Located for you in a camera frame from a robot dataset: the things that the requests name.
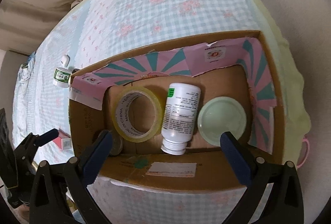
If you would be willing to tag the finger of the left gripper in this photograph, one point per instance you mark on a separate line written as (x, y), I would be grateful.
(46, 137)

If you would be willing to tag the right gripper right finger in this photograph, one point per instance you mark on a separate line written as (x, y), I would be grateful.
(285, 202)

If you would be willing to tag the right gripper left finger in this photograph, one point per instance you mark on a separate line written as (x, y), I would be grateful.
(52, 182)

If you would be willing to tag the red rectangular box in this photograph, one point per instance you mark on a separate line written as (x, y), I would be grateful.
(64, 140)

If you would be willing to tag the green jar white lid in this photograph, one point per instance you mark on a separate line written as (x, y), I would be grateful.
(61, 77)

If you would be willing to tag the pink cardboard box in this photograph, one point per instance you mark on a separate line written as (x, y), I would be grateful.
(236, 64)

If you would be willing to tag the white pill bottle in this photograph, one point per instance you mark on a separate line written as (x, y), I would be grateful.
(179, 117)

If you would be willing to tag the white earbud case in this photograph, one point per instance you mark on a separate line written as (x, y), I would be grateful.
(65, 61)

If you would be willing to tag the person's left hand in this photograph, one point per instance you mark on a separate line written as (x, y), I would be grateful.
(22, 214)

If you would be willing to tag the crumpled white blue cloth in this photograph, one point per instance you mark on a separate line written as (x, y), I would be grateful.
(26, 69)

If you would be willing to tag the yellow tape roll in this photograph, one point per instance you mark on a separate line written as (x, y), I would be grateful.
(137, 113)

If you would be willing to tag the pale green round lid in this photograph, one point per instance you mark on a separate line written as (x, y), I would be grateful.
(220, 115)

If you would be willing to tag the blue checkered floral bedsheet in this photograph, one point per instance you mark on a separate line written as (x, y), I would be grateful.
(39, 106)

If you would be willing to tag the pink ring handle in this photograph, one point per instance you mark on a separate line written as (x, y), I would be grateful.
(304, 153)

